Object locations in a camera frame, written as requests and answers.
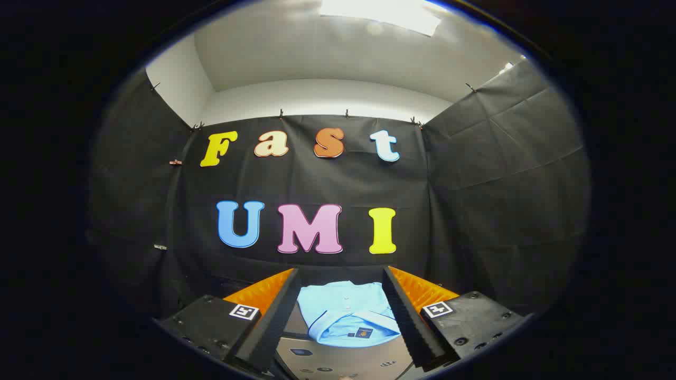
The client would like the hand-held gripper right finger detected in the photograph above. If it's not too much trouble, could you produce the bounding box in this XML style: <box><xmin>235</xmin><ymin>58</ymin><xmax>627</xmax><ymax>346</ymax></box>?
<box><xmin>382</xmin><ymin>265</ymin><xmax>529</xmax><ymax>370</ymax></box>

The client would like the ceiling light panel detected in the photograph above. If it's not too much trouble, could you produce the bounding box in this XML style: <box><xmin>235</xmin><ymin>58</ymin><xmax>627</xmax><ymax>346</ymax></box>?
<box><xmin>318</xmin><ymin>0</ymin><xmax>442</xmax><ymax>36</ymax></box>

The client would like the grey washing machine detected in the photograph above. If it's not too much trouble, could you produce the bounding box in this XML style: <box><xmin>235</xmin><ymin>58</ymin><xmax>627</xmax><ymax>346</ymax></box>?
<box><xmin>274</xmin><ymin>335</ymin><xmax>416</xmax><ymax>380</ymax></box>

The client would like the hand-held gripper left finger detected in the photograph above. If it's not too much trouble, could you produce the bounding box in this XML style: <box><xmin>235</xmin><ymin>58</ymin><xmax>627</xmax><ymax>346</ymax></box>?
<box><xmin>156</xmin><ymin>268</ymin><xmax>302</xmax><ymax>373</ymax></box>

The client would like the light blue polo shirt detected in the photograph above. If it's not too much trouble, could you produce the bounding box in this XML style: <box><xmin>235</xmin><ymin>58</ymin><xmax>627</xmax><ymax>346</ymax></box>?
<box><xmin>297</xmin><ymin>281</ymin><xmax>402</xmax><ymax>347</ymax></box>

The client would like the black backdrop cloth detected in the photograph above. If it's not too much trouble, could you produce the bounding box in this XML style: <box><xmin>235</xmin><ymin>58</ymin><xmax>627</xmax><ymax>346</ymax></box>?
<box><xmin>87</xmin><ymin>58</ymin><xmax>591</xmax><ymax>322</ymax></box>

